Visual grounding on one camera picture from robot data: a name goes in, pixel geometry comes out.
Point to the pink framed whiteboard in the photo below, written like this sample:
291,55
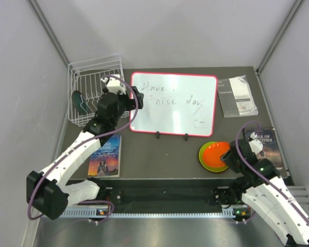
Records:
176,104

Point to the white wire dish rack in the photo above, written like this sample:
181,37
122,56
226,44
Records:
85,76

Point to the bagged white manual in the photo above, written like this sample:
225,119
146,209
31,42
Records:
236,98

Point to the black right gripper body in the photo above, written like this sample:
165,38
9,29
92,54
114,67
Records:
226,157

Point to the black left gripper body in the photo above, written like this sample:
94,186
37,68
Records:
135,96

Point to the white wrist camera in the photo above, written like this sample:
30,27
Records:
255,144
114,86

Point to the dark teal plate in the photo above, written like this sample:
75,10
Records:
79,102

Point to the Tale of Two Cities book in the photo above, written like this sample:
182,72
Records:
271,149

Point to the grey slotted cable duct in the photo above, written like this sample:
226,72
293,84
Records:
99,212

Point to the Jane Eyre book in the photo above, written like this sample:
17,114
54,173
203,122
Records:
105,162

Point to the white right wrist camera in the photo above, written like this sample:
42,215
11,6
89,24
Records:
255,144

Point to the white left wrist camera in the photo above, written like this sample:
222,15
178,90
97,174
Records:
114,86

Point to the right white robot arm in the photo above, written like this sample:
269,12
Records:
263,189

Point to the lime green plate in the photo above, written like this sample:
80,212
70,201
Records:
200,153

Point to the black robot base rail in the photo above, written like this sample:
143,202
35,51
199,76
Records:
155,195

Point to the orange plate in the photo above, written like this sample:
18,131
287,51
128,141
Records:
213,153

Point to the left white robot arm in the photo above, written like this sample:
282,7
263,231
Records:
47,191

